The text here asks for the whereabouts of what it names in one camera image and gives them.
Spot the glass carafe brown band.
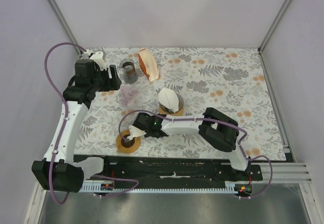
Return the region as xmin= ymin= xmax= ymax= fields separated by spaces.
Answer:
xmin=119 ymin=58 xmax=138 ymax=84

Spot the white paper coffee filter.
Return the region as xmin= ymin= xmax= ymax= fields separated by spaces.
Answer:
xmin=157 ymin=88 xmax=179 ymax=114

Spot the ribbed glass dripper cone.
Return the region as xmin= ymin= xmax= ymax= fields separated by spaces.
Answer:
xmin=159 ymin=94 xmax=184 ymax=116

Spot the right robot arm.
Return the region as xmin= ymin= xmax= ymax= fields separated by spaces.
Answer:
xmin=127 ymin=107 xmax=250 ymax=180

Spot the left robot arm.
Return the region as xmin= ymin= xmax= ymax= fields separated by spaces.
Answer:
xmin=31 ymin=59 xmax=122 ymax=193

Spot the floral table mat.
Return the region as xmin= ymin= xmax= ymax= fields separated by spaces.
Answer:
xmin=74 ymin=48 xmax=286 ymax=161

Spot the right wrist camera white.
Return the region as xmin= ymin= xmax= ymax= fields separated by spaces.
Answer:
xmin=127 ymin=125 xmax=146 ymax=140

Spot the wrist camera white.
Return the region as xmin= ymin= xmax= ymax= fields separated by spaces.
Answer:
xmin=80 ymin=49 xmax=107 ymax=70
xmin=127 ymin=125 xmax=146 ymax=140

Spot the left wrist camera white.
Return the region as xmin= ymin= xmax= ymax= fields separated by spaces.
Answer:
xmin=80 ymin=49 xmax=107 ymax=70

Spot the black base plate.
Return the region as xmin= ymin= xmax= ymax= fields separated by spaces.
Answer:
xmin=82 ymin=155 xmax=264 ymax=183

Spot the aluminium frame rail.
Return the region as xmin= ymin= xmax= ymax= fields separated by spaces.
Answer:
xmin=46 ymin=0 xmax=78 ymax=45

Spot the white cable duct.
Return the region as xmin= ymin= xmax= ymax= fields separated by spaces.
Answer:
xmin=79 ymin=181 xmax=242 ymax=194

